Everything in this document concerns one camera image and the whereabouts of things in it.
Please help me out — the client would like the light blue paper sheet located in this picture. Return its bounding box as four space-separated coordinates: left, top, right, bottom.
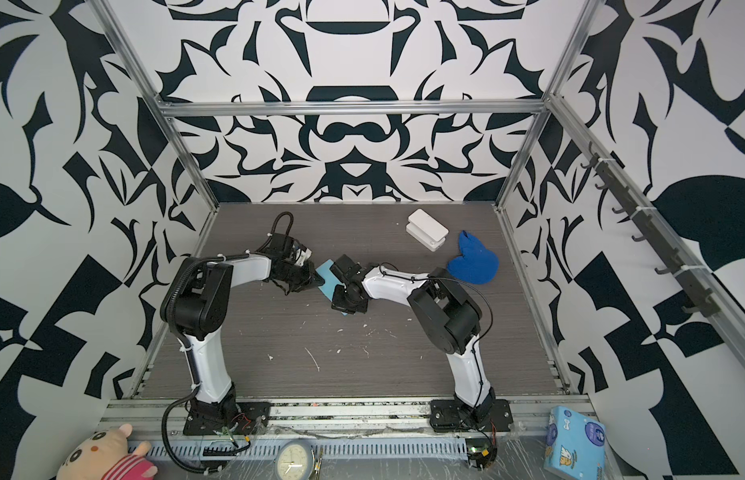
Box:
316 259 342 301

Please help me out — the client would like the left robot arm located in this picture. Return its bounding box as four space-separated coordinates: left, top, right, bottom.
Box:
160 234 324 416

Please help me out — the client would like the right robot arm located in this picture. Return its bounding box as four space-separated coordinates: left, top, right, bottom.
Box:
318 255 496 418

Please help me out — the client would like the white rectangular box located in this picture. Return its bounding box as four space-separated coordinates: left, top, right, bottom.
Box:
406 209 449 252

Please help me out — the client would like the blue cloth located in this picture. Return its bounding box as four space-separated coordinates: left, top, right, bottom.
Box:
447 230 500 285

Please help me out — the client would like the round analog clock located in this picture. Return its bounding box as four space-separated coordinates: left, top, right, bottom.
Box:
274 440 316 480

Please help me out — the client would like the small black electronics module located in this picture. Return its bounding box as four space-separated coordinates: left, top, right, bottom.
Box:
466 438 498 470

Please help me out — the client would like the pink plush toy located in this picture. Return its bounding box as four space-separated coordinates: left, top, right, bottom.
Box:
56 423 158 480

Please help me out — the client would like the blue tissue pack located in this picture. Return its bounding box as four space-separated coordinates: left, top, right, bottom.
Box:
544 406 607 480

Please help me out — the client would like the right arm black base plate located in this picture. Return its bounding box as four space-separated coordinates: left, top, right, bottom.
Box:
429 397 514 433

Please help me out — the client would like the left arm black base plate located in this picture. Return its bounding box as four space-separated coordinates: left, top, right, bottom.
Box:
182 400 272 436

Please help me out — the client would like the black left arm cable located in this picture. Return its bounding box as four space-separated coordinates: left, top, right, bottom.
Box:
160 383 242 475

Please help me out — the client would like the white slotted cable duct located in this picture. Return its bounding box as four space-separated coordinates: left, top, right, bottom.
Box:
127 436 470 462

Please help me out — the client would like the black wall hook rack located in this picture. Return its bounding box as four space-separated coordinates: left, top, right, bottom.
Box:
582 150 722 318

